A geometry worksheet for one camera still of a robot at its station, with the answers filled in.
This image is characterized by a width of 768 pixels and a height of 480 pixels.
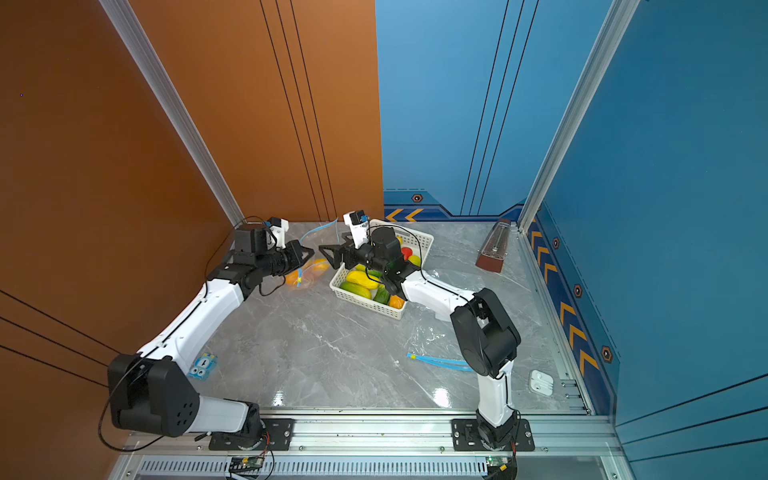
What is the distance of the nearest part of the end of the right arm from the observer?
672 mm

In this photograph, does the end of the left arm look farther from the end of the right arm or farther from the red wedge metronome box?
the red wedge metronome box

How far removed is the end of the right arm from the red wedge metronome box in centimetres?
42

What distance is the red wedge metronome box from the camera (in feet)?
3.22

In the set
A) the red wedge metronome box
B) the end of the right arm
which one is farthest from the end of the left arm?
the red wedge metronome box
